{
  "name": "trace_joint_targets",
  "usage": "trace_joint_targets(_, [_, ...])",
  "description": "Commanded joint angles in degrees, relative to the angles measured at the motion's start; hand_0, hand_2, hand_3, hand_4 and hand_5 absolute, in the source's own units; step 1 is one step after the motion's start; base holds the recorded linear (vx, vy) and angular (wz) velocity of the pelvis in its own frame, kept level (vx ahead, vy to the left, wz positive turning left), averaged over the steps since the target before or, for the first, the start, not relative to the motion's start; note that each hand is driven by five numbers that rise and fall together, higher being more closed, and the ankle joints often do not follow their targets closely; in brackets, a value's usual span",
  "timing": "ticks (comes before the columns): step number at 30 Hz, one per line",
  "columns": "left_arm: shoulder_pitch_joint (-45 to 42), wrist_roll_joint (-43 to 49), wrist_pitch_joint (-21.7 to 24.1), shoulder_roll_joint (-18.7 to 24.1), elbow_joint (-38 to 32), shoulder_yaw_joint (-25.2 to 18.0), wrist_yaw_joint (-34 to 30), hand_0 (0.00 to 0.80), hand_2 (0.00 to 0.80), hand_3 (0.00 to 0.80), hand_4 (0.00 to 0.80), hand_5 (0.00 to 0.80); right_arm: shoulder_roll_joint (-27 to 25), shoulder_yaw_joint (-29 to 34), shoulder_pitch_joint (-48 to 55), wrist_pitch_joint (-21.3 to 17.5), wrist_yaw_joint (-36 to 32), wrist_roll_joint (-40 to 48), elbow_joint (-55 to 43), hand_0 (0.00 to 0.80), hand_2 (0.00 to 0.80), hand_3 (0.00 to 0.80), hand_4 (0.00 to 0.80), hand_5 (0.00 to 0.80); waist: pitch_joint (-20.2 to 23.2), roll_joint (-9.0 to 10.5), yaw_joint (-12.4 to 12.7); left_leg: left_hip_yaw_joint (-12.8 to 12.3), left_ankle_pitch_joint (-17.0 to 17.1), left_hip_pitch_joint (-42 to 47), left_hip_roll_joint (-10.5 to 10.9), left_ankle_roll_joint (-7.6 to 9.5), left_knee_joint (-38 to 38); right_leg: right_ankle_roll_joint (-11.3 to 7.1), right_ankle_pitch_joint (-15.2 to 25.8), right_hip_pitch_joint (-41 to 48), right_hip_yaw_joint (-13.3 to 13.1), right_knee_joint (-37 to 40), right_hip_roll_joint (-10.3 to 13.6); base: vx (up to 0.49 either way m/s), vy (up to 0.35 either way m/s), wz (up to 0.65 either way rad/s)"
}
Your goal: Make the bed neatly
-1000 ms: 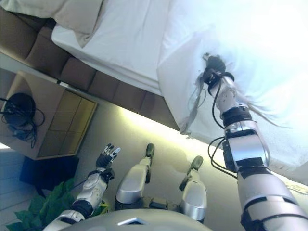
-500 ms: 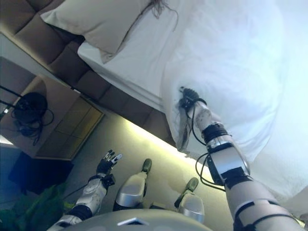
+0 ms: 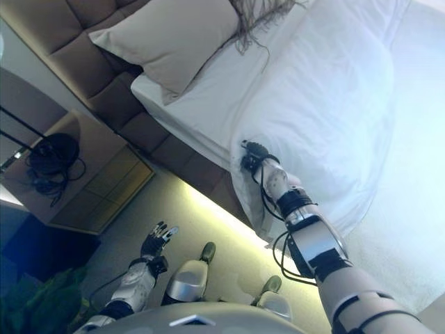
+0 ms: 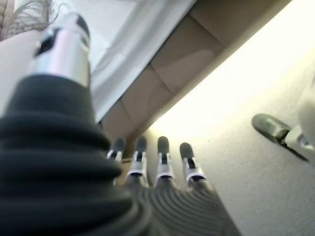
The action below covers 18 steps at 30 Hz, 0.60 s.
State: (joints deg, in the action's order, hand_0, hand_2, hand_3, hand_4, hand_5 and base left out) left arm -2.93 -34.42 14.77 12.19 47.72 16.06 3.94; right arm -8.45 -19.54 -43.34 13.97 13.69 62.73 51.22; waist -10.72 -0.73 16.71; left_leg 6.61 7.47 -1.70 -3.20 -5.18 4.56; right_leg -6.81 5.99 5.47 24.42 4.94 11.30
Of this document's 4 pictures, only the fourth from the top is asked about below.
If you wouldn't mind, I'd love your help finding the grey fringed throw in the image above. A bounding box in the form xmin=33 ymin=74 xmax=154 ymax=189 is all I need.
xmin=0 ymin=0 xmax=74 ymax=40

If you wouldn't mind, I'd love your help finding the dark robot left foot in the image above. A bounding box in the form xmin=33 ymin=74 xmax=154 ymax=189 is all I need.
xmin=251 ymin=113 xmax=291 ymax=146

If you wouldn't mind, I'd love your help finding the beige pillow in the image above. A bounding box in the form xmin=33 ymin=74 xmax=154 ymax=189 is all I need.
xmin=0 ymin=29 xmax=50 ymax=118

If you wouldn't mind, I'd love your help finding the robot left leg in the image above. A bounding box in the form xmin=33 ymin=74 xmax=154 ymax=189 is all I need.
xmin=278 ymin=73 xmax=315 ymax=163

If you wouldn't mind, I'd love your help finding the white fitted sheet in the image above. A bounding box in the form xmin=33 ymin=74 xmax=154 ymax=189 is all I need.
xmin=49 ymin=0 xmax=199 ymax=123

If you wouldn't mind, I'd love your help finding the brown upholstered bed frame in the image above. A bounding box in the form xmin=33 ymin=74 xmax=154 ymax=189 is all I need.
xmin=98 ymin=0 xmax=293 ymax=160

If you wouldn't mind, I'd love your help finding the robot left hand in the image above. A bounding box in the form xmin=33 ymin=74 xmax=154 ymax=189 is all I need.
xmin=0 ymin=13 xmax=243 ymax=236

